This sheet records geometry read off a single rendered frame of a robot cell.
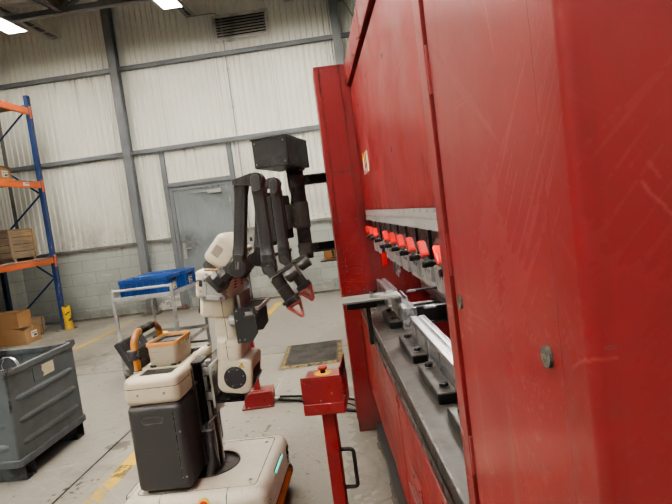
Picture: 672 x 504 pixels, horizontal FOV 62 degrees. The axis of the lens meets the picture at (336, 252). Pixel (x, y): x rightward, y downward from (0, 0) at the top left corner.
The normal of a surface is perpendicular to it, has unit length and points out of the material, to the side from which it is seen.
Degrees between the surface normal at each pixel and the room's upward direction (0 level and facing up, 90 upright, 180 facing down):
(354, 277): 90
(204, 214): 90
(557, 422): 90
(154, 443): 90
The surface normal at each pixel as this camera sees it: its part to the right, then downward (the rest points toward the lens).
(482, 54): -0.99, 0.13
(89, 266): -0.07, 0.08
